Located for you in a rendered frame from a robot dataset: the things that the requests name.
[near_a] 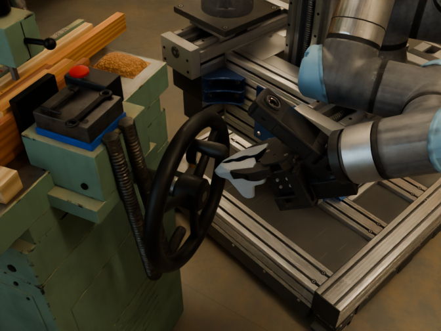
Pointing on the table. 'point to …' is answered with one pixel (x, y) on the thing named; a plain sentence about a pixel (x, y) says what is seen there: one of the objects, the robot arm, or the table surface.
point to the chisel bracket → (8, 23)
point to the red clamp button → (79, 71)
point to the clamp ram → (32, 100)
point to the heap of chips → (122, 64)
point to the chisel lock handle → (42, 42)
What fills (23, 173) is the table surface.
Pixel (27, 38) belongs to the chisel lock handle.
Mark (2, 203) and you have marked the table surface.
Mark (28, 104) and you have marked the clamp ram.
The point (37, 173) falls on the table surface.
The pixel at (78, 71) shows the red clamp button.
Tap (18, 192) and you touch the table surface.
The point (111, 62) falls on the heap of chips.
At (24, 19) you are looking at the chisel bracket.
